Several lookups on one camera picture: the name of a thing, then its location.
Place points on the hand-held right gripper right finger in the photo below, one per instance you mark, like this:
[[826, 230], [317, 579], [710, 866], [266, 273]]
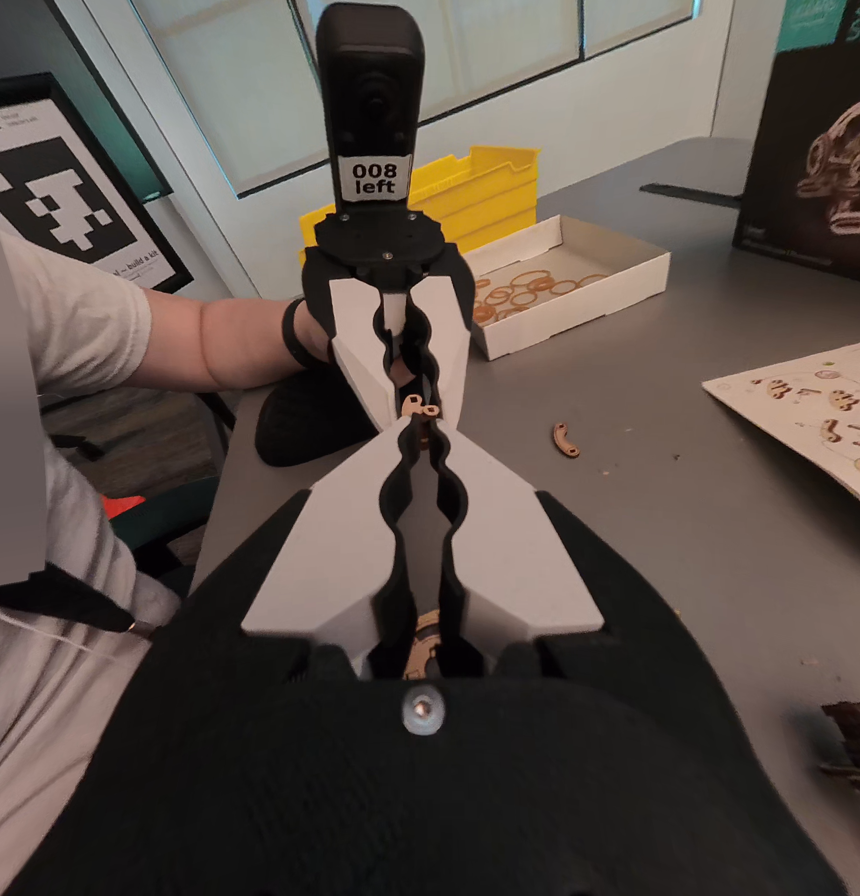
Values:
[[514, 560]]

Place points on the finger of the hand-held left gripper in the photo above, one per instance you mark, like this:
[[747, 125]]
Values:
[[447, 336], [356, 336]]

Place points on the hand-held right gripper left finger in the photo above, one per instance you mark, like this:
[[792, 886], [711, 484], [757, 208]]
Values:
[[332, 560]]

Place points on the pale key-shaped wooden part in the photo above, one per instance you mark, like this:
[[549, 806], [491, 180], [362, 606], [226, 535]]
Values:
[[412, 404]]

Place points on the small round wooden part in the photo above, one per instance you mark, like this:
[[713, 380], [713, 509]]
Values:
[[431, 411]]

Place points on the laser-cut plywood sheet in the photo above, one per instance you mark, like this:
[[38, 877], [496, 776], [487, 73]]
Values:
[[419, 644]]

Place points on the person's left forearm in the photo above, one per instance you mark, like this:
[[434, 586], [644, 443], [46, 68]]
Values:
[[227, 343]]

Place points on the black model kit box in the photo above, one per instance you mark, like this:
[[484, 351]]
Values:
[[773, 175]]

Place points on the partly built wooden model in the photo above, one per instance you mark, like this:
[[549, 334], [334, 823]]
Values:
[[854, 728]]

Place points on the person's left hand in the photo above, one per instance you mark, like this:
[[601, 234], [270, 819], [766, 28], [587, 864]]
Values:
[[312, 336]]

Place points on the pile of rubber bands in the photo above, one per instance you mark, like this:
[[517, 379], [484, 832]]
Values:
[[542, 283]]

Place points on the black textured rounded object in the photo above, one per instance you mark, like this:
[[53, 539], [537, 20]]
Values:
[[297, 427]]

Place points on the curved wooden part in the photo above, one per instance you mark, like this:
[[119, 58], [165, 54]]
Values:
[[563, 441]]

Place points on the white cardboard box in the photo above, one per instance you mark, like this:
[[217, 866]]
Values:
[[584, 308]]

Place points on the yellow plastic bin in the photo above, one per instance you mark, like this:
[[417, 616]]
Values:
[[472, 196]]

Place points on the frosted glass window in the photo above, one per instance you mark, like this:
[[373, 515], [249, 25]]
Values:
[[507, 28]]

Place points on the printed instruction sheet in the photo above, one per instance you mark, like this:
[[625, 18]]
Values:
[[787, 420]]

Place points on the framed black-and-white tag poster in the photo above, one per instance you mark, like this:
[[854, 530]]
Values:
[[52, 203]]

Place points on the person in white shirt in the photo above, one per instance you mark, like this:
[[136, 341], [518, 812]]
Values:
[[24, 700]]

